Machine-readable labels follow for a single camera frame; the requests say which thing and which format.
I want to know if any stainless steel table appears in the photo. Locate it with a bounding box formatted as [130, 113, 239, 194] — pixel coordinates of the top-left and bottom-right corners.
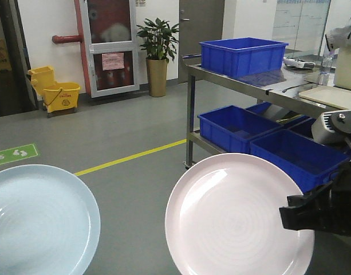
[182, 53, 343, 169]

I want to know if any grey jacket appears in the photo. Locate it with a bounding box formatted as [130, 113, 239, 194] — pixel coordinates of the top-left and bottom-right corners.
[325, 17, 351, 52]

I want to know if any red pipe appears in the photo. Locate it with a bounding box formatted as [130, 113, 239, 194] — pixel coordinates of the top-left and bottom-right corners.
[52, 0, 91, 95]

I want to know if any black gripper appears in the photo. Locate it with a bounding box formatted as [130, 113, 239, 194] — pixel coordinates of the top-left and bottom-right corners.
[279, 162, 351, 237]

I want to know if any blue bin lower shelf back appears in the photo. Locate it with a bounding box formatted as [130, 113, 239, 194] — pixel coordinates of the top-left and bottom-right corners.
[246, 102, 315, 138]

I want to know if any cream tray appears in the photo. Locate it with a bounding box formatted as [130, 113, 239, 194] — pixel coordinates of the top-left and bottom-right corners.
[299, 86, 351, 109]

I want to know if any cream storage basket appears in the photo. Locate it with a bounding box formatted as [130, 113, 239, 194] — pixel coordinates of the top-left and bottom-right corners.
[334, 47, 351, 90]

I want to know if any blue bin lower shelf front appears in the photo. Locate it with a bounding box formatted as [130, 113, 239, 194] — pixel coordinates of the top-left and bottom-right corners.
[250, 129, 349, 193]

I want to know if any potted plant gold pot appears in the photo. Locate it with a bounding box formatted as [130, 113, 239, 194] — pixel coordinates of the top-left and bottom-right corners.
[137, 18, 179, 97]

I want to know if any yellow mop bucket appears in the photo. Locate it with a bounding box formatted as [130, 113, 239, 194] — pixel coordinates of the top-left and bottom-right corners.
[27, 65, 81, 117]

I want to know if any light blue plate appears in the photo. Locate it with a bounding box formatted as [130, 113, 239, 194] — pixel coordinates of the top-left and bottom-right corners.
[0, 164, 101, 274]

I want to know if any blue bin lower shelf left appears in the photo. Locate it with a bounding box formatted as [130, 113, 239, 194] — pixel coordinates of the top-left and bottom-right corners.
[198, 105, 282, 154]

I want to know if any grey door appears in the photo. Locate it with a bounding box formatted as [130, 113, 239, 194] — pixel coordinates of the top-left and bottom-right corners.
[178, 0, 224, 83]

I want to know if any plastic water bottle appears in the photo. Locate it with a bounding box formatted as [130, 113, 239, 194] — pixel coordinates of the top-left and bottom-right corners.
[319, 51, 334, 86]

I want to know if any pink plate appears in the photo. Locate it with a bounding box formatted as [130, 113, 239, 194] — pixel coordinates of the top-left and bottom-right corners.
[165, 153, 314, 274]

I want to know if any green floor sticker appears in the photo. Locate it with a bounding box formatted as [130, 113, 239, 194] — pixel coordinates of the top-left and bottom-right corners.
[0, 144, 40, 165]

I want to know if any fire hydrant cabinet door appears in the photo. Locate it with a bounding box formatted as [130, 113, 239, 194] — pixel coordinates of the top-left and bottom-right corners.
[74, 1, 139, 98]

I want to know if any blue bin shelf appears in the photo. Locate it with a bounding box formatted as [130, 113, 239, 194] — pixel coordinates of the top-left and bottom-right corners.
[246, 102, 315, 138]
[250, 129, 349, 193]
[198, 105, 282, 154]

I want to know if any blue crate on table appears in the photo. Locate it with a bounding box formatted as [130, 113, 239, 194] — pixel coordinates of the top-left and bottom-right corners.
[200, 37, 288, 79]

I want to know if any white handheld device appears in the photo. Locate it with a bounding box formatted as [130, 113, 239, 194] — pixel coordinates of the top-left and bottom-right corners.
[283, 57, 315, 69]

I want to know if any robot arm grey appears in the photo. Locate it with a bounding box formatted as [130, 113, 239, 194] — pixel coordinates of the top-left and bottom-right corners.
[279, 109, 351, 237]

